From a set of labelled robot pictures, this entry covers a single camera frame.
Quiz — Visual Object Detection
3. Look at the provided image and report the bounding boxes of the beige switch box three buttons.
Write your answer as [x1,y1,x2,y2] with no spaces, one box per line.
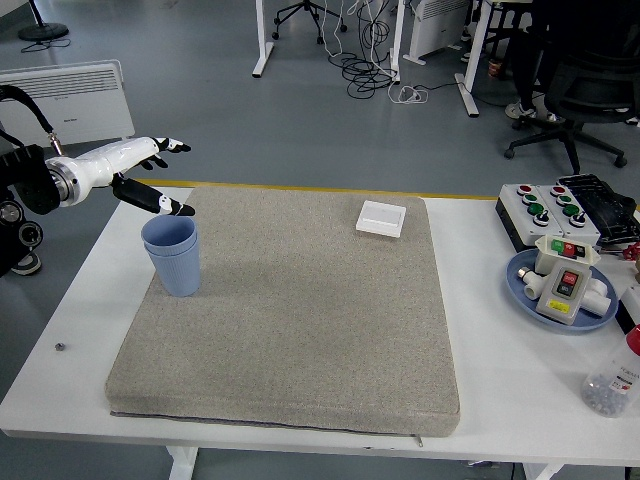
[533,234,601,274]

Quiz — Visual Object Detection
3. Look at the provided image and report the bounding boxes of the black fan stand base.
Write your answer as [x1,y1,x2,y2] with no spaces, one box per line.
[18,0,70,41]

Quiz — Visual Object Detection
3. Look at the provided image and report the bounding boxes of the clear screw bottle red cap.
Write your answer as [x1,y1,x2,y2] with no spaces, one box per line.
[580,323,640,418]

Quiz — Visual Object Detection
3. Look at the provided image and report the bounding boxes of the grey switch box red button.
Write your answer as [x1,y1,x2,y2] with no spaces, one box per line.
[536,260,594,326]

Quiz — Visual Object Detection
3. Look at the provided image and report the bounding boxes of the white floor cable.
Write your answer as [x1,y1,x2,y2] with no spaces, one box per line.
[387,83,430,106]

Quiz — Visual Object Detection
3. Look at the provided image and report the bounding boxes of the black plastic tool tray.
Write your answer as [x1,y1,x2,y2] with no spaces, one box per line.
[557,173,640,246]

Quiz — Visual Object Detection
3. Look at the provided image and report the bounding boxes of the blue ribbed plastic cup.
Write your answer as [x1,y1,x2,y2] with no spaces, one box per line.
[140,215,199,254]
[143,238,203,299]

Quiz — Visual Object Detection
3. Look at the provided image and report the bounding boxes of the blue round plate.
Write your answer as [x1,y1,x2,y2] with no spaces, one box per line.
[505,248,621,333]

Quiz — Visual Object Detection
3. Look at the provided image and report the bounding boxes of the white table leg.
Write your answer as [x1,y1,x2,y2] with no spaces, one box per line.
[522,462,566,480]
[167,446,200,480]

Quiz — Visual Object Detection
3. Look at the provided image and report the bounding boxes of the white plastic pipe tee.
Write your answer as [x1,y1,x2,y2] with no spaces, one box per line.
[579,277,619,321]

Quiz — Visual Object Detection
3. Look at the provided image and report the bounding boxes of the person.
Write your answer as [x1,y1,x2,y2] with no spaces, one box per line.
[504,0,640,124]
[10,248,43,276]

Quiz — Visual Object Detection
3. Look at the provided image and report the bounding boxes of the black floor cables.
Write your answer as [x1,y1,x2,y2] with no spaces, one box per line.
[327,0,401,100]

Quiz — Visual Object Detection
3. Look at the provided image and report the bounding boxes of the large white panel heater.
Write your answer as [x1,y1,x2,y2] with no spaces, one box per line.
[0,59,136,151]

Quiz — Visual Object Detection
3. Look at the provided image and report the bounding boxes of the white pipe fitting metal end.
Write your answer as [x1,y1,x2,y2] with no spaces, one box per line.
[516,267,546,301]

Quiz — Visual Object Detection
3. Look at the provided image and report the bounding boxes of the grey-brown cushion mat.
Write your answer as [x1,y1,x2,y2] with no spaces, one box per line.
[105,186,461,440]

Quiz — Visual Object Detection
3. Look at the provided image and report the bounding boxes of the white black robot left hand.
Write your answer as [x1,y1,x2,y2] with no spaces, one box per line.
[72,135,196,219]

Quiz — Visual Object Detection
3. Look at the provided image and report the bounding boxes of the white desk leg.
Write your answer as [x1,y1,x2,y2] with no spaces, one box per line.
[453,0,494,119]
[387,0,406,84]
[251,0,275,78]

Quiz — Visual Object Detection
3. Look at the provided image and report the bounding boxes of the white push-button control box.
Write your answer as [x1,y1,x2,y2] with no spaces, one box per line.
[535,183,602,247]
[495,183,568,253]

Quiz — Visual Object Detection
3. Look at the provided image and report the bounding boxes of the black office chair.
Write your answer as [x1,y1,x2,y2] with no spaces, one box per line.
[503,47,640,176]

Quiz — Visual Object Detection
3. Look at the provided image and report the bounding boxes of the black star chair base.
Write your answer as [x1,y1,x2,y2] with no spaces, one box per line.
[272,0,349,45]

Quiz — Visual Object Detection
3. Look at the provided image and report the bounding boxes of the white wall switch plate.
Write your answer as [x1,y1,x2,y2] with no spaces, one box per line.
[355,200,407,239]

